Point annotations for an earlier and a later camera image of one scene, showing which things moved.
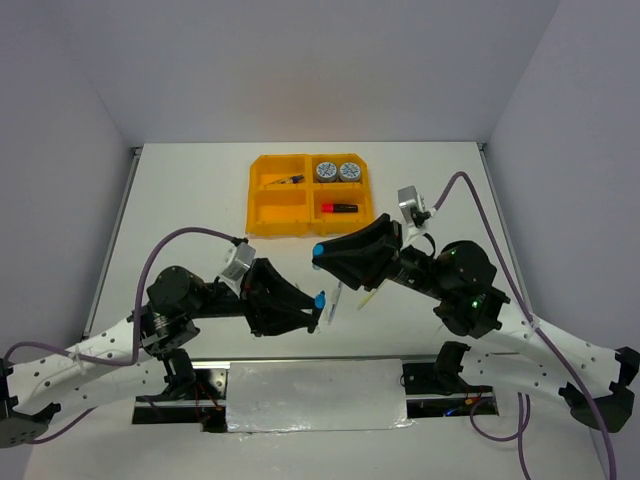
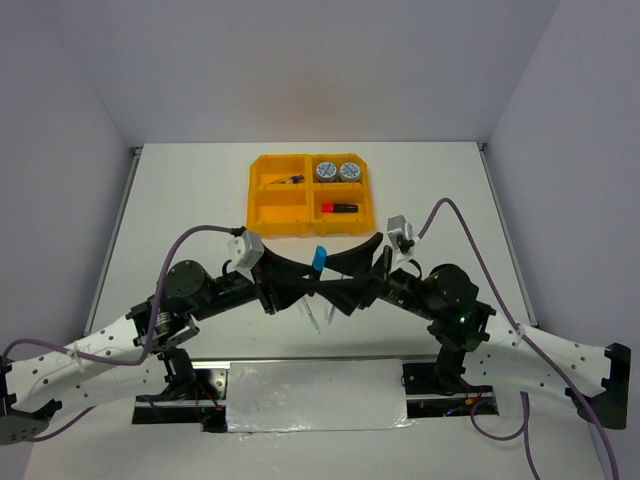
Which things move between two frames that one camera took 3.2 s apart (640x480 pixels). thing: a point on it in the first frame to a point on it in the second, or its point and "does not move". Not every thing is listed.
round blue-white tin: [326, 172] does not move
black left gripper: [261, 307] to [278, 281]
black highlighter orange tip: [330, 207] does not move
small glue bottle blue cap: [287, 180] does not move
